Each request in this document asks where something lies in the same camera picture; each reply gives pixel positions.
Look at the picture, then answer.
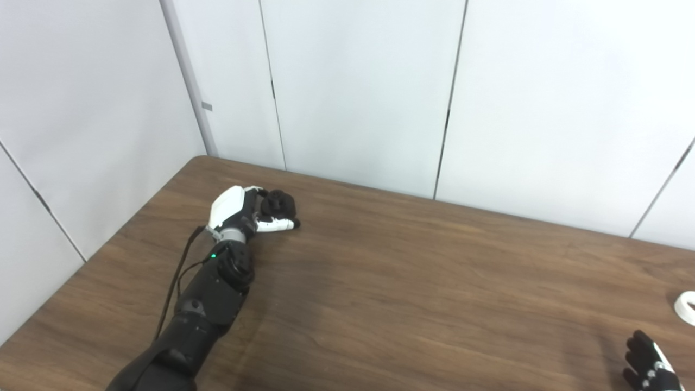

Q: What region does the white and black left hand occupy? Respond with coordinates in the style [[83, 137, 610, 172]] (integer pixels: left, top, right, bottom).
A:
[[208, 186, 301, 234]]

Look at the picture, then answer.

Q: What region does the grey wall corner trim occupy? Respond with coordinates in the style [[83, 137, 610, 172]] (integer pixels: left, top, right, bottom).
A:
[[159, 0, 219, 158]]

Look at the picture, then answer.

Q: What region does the round black part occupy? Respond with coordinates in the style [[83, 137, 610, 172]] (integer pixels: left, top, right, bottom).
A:
[[261, 189, 298, 220]]

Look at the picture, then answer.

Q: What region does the white ribbed ring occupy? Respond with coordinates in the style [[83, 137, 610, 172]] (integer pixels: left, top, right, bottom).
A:
[[674, 291, 695, 326]]

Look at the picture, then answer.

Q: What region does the white and black right hand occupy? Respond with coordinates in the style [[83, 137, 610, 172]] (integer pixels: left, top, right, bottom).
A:
[[623, 330, 685, 391]]

